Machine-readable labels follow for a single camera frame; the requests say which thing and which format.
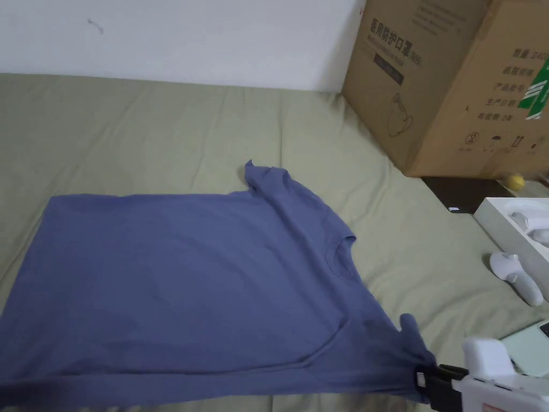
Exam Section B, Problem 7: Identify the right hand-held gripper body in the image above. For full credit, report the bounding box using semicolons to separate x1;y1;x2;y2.
452;336;549;412

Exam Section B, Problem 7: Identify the blue t-shirt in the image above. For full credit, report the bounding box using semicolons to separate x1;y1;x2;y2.
0;159;440;412

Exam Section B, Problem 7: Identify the large brown cardboard carton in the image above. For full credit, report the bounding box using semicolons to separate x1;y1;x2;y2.
340;0;549;179

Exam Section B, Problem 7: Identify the bed with pale green sheet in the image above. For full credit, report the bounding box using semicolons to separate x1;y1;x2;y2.
0;72;549;412

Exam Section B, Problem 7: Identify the pale green phone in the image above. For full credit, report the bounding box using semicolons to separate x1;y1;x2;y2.
501;319;549;366

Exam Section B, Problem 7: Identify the flat black box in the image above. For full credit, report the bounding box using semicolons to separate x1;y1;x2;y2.
422;175;508;215

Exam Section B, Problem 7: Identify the white hand controller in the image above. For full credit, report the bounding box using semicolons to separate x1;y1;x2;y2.
506;205;549;242
488;252;545;307

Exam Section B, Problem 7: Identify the open white packaging box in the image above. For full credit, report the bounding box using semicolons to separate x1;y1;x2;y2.
473;196;549;282

